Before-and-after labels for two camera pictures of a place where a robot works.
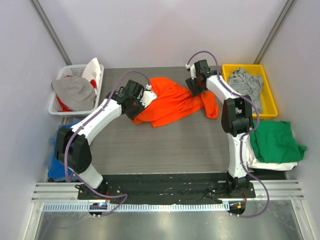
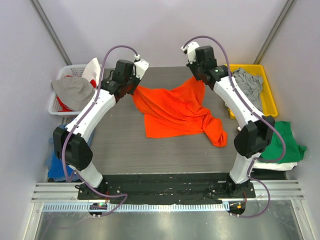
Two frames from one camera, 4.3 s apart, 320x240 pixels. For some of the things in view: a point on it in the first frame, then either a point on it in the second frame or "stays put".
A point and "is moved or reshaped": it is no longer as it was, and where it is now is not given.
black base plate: (170, 188) stays put
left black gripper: (135, 110) to (132, 86)
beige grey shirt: (77, 93) stays put
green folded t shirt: (274, 142) stays put
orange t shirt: (173, 101) is moved or reshaped
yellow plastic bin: (269, 107) stays put
